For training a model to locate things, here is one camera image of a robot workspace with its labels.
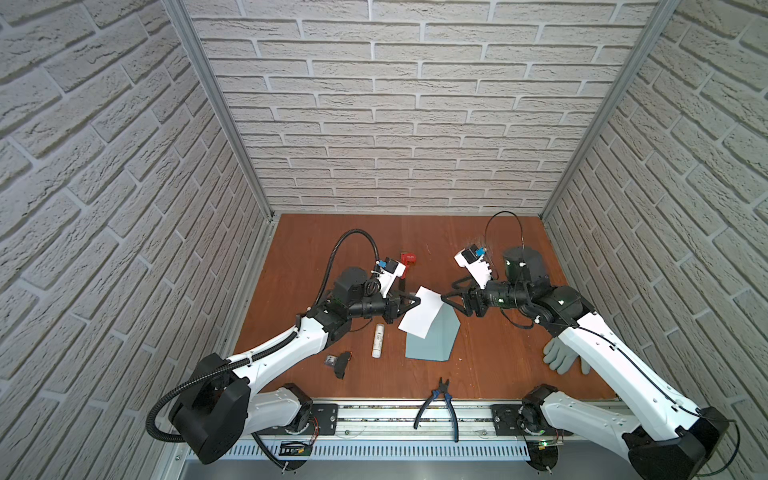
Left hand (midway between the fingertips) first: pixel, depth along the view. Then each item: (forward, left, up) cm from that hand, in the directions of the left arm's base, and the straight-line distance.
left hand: (420, 301), depth 72 cm
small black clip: (-8, +22, -20) cm, 31 cm away
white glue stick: (-2, +11, -20) cm, 23 cm away
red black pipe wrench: (+28, 0, -21) cm, 35 cm away
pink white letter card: (-3, 0, -4) cm, 5 cm away
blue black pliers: (-16, -6, -21) cm, 27 cm away
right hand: (0, -7, +5) cm, 8 cm away
